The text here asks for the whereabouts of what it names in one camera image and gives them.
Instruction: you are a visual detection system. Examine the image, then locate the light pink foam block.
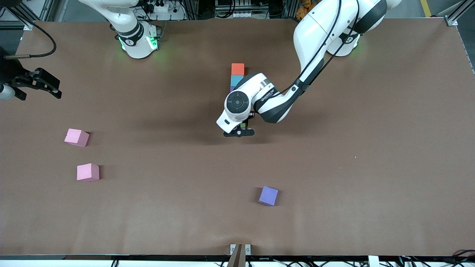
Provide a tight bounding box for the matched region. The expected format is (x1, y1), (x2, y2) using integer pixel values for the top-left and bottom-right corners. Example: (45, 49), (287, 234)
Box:
(64, 128), (90, 147)
(77, 163), (100, 182)

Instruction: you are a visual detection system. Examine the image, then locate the brown table cover mat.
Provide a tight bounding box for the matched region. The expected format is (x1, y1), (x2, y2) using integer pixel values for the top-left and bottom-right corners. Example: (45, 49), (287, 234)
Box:
(0, 18), (475, 257)

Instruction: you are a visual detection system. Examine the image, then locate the orange background object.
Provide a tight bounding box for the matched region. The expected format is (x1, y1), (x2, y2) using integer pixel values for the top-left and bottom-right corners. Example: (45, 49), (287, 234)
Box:
(296, 0), (320, 20)

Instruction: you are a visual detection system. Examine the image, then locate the white power strip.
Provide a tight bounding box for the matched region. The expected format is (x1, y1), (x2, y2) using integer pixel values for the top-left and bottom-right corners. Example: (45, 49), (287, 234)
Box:
(143, 0), (170, 13)

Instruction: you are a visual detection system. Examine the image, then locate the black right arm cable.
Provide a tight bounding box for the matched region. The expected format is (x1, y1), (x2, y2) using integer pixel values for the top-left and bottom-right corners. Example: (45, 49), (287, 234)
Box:
(4, 20), (57, 60)

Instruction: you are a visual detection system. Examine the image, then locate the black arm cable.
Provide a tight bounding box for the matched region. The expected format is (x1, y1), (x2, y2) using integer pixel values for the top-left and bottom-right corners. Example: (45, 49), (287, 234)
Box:
(4, 20), (57, 60)
(295, 0), (361, 88)

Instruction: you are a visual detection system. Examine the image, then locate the aluminium frame strut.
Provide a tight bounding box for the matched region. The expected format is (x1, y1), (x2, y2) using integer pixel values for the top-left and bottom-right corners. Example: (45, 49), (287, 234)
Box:
(445, 0), (475, 26)
(0, 0), (45, 31)

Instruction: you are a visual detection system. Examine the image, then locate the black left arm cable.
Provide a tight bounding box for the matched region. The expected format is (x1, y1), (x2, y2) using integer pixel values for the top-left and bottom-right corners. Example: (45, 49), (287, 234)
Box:
(295, 0), (361, 88)

